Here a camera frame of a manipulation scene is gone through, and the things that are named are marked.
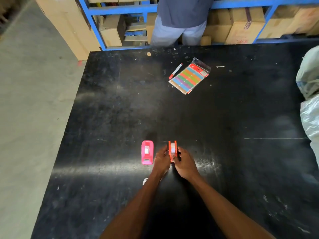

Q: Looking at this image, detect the person's right hand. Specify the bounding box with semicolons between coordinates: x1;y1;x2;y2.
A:
173;146;201;182

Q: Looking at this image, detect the person's left hand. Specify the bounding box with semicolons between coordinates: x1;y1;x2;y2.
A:
152;144;172;179

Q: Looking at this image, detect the pink tape dispenser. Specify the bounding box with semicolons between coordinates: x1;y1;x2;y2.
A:
141;140;154;165

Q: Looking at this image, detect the orange tape dispenser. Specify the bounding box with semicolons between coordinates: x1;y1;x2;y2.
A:
168;140;180;163

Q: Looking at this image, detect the person's right forearm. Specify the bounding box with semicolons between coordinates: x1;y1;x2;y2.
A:
190;174;277;239

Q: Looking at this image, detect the person's left forearm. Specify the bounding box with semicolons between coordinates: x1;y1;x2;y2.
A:
99;171;164;239

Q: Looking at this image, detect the rainbow striped sticker pack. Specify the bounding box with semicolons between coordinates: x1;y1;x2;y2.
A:
168;57;212;95

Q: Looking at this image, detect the red and white pen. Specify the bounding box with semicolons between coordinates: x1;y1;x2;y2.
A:
168;63;183;80

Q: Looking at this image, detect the white woven sack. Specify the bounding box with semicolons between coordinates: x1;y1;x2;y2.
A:
300;93;319;170

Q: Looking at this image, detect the blue metal shelf rack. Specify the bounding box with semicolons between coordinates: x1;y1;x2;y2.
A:
77;0;319;51

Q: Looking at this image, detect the tall open cardboard box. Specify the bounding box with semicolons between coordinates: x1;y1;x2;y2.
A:
34;0;101;61

